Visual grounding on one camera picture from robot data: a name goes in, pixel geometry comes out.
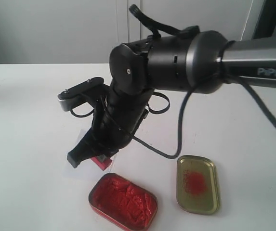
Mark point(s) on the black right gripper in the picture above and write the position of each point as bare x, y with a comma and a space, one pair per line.
116, 119

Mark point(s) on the red stamp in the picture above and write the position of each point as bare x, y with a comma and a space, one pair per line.
102, 161

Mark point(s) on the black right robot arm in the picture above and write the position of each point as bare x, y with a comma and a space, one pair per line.
192, 61

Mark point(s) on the red ink tin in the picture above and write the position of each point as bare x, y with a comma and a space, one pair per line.
124, 203

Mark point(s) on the white paper sheet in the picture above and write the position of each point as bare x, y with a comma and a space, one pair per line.
87, 170

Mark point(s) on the gold tin lid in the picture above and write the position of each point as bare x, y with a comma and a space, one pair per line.
197, 188

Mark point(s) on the white cabinet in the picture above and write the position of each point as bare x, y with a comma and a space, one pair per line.
85, 31

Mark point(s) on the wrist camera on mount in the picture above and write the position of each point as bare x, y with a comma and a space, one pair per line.
88, 91

